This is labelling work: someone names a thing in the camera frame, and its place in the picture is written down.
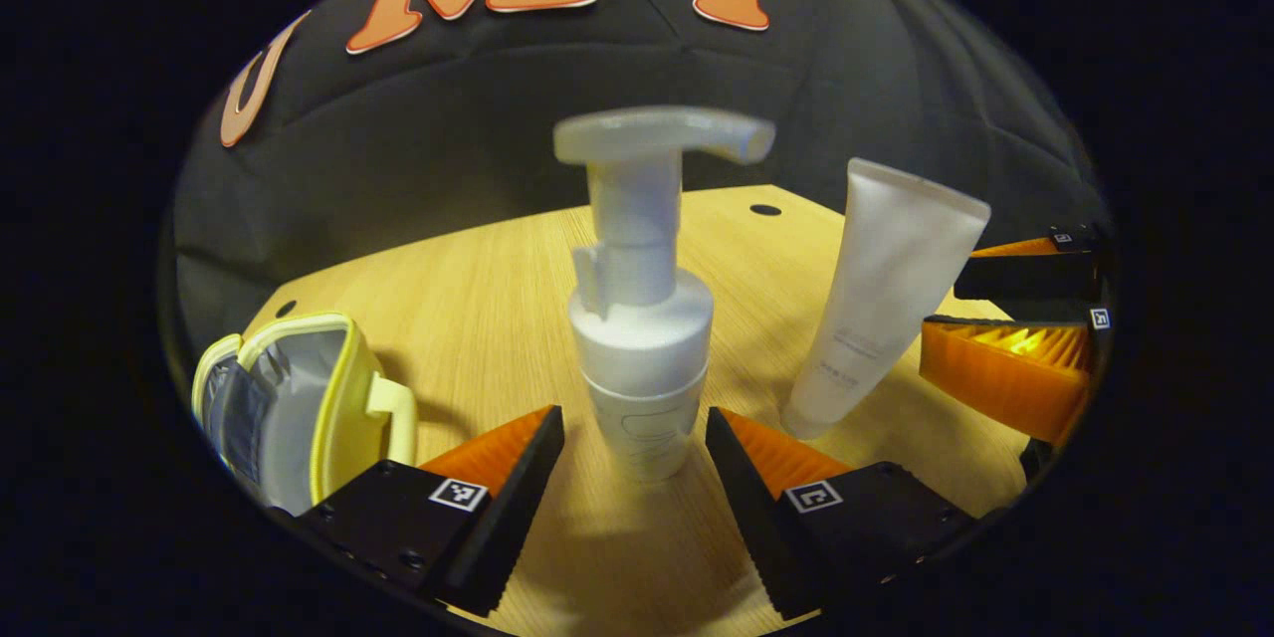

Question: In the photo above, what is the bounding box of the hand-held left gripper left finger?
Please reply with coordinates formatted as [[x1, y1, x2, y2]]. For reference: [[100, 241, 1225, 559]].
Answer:
[[296, 405, 566, 618]]

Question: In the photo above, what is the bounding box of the pale yellow small suitcase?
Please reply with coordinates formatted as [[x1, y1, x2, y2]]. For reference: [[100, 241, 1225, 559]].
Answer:
[[191, 311, 419, 517]]

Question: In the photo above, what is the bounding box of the white squeeze tube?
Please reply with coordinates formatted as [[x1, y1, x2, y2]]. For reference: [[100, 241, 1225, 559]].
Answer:
[[781, 157, 993, 441]]

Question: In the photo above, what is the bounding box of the white pump bottle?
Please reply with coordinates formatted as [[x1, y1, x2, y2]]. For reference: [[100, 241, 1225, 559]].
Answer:
[[552, 106, 777, 484]]

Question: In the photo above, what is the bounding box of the black backdrop cloth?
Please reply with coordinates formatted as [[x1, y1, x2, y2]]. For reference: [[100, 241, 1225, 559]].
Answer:
[[169, 0, 1111, 359]]

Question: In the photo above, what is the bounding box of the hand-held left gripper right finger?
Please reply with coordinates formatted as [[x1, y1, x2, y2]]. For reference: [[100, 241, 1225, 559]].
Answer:
[[705, 406, 981, 621]]

